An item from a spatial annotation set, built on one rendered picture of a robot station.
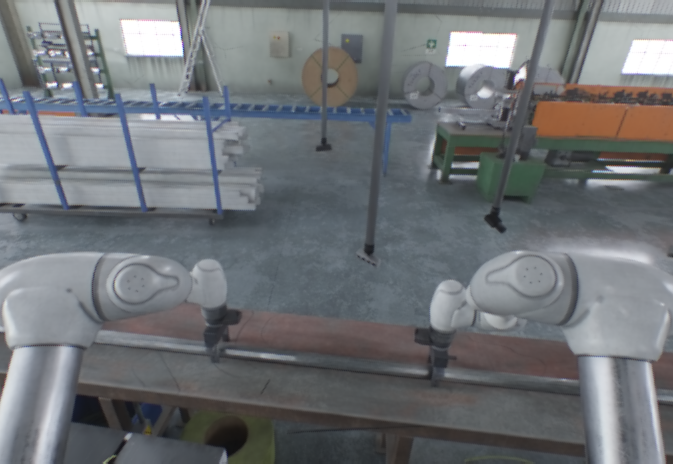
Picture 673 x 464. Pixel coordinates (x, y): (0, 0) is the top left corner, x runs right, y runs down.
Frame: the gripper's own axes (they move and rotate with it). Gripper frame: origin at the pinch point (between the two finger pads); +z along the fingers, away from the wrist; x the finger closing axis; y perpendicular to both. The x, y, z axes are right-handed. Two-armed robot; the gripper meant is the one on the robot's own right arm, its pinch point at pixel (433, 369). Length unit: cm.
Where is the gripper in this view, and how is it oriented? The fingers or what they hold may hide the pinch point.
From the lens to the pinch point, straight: 148.4
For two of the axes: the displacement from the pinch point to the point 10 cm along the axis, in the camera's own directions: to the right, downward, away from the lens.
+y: 9.9, 0.8, -0.8
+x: 1.0, -4.7, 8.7
